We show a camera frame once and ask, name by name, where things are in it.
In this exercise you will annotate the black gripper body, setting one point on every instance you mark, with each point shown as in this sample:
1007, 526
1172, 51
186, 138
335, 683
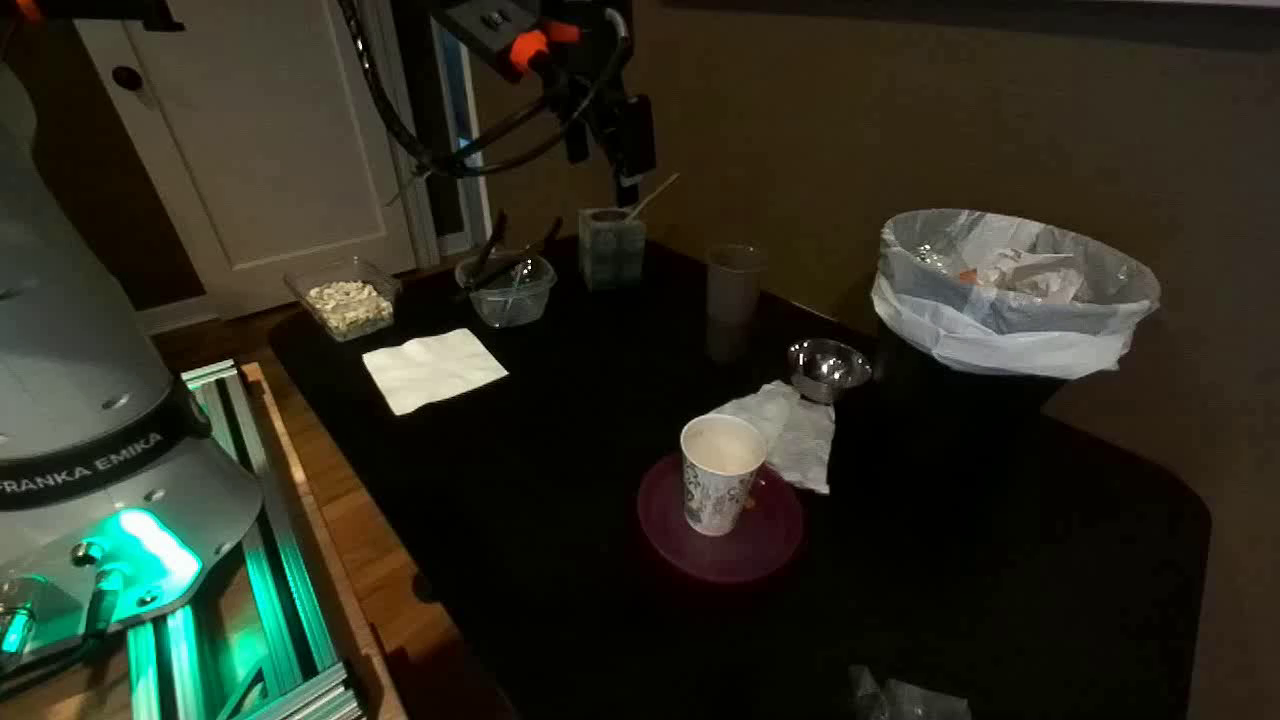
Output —
619, 121

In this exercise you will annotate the grey Franka robot arm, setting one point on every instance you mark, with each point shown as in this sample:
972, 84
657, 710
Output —
81, 335

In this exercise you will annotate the blue patterned tissue box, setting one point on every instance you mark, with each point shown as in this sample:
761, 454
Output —
612, 251

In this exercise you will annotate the black utensil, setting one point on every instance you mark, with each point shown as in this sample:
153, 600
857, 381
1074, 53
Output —
498, 260

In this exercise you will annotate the dark plastic cup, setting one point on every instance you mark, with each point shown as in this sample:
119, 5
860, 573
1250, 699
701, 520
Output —
734, 303

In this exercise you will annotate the clear plastic bowl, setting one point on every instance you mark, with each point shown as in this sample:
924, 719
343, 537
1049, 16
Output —
510, 303

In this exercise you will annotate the black tablecloth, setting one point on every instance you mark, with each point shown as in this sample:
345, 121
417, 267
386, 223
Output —
574, 441

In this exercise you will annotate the small metal bowl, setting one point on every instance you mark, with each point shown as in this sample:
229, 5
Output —
824, 366

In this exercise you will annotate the flat white paper sheet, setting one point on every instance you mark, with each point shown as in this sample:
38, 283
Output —
432, 370

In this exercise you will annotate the crumpled white napkin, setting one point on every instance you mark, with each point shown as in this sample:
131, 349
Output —
799, 435

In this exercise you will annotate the clear plastic food container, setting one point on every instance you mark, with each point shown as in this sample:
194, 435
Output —
345, 307

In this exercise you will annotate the white paper cup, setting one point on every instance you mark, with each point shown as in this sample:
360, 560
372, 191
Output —
720, 483

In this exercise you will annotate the white door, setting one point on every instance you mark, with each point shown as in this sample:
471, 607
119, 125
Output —
266, 133

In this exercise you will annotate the maroon round plate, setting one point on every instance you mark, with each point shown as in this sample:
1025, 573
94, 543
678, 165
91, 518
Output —
761, 543

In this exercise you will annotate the bin with white bag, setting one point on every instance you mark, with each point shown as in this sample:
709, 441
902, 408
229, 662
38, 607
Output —
1012, 303

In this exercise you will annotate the crumpled grey object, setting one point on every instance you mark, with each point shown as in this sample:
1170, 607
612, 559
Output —
902, 699

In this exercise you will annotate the wrist camera with orange mount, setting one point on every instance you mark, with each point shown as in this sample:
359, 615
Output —
526, 37

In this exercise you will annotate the aluminium frame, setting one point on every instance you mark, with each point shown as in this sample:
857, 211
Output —
253, 600

